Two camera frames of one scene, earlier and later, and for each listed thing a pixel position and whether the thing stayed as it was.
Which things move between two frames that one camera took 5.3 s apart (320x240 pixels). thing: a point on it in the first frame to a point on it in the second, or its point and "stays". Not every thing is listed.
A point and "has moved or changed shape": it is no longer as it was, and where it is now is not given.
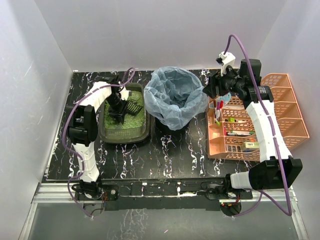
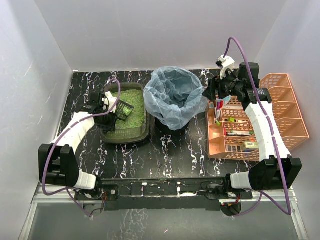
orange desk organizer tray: x=231 y=131 stays
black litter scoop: x=133 y=107 has moved or changed shape
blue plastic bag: x=175 y=94 stays
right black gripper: x=213 y=83 stays
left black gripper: x=119 y=111 to x=107 y=122
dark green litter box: x=135 y=129 stays
